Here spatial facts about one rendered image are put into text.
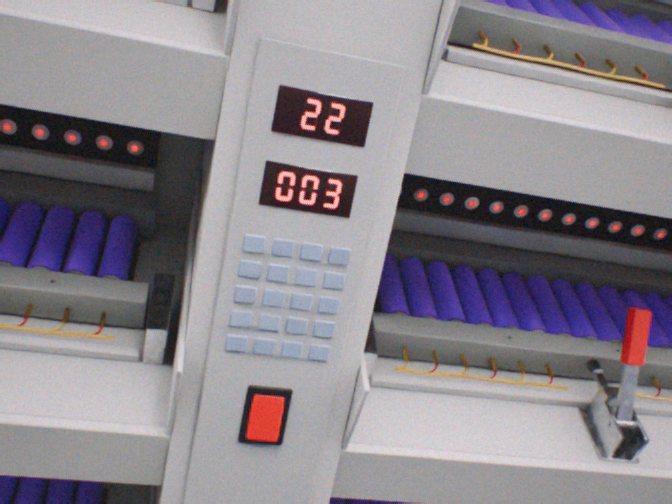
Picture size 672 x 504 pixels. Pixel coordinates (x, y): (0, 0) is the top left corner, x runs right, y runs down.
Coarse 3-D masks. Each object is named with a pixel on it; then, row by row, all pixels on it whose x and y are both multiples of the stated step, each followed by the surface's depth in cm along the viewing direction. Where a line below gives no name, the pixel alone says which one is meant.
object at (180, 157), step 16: (160, 144) 54; (176, 144) 54; (192, 144) 54; (160, 160) 54; (176, 160) 55; (192, 160) 55; (160, 176) 55; (176, 176) 55; (192, 176) 55; (144, 192) 55; (160, 192) 55; (176, 192) 55; (192, 192) 56; (160, 208) 56; (176, 208) 56; (176, 224) 56; (464, 240) 61
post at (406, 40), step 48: (240, 0) 33; (288, 0) 34; (336, 0) 34; (384, 0) 34; (432, 0) 35; (240, 48) 34; (336, 48) 35; (384, 48) 35; (240, 96) 34; (240, 144) 35; (384, 192) 37; (384, 240) 38; (192, 288) 39; (192, 336) 38; (192, 384) 39; (336, 384) 40; (192, 432) 39; (336, 432) 41
